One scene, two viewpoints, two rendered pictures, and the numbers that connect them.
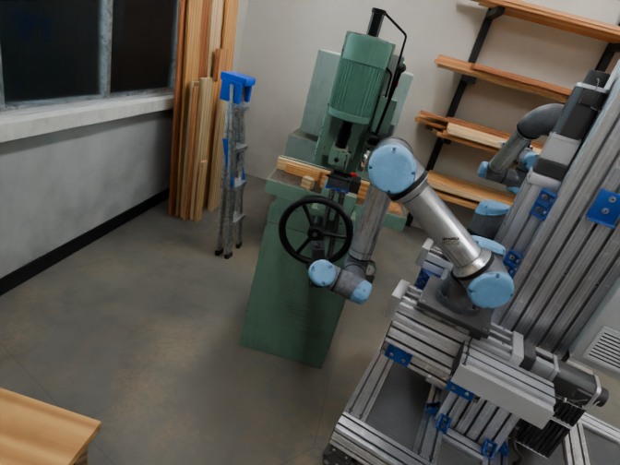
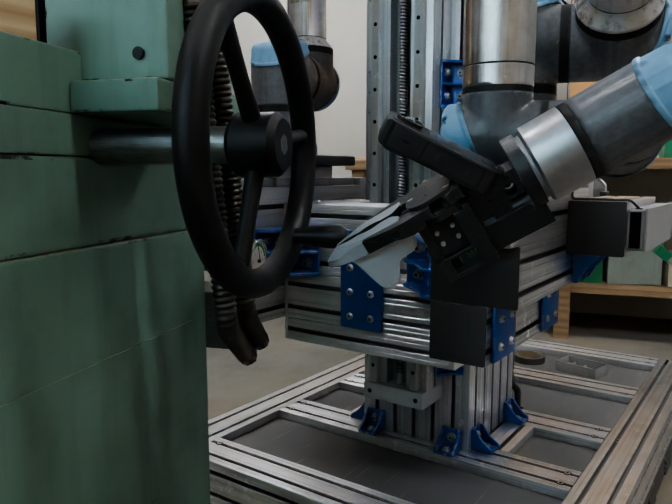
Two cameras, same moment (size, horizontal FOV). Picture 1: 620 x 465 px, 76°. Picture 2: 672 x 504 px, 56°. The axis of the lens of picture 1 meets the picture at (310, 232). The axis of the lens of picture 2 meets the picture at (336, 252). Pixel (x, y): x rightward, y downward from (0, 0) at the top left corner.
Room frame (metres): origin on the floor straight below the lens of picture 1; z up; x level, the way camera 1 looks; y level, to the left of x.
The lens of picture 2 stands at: (1.16, 0.54, 0.78)
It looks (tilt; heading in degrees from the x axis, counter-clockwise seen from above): 7 degrees down; 285
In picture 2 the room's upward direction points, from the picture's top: straight up
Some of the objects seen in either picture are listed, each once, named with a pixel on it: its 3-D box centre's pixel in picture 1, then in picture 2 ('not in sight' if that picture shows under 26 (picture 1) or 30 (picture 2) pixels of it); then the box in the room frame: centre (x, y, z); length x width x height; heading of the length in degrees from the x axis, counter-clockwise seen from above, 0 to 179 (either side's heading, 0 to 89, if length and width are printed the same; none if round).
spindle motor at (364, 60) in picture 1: (359, 80); not in sight; (1.72, -0.03, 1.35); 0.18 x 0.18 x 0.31
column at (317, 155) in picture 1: (348, 116); not in sight; (2.01, -0.03, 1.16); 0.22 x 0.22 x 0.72; 89
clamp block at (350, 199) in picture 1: (338, 197); (145, 47); (1.53, -0.07, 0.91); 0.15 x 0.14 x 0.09; 89
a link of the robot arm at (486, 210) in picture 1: (490, 217); (281, 73); (1.61, -0.70, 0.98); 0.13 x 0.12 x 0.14; 84
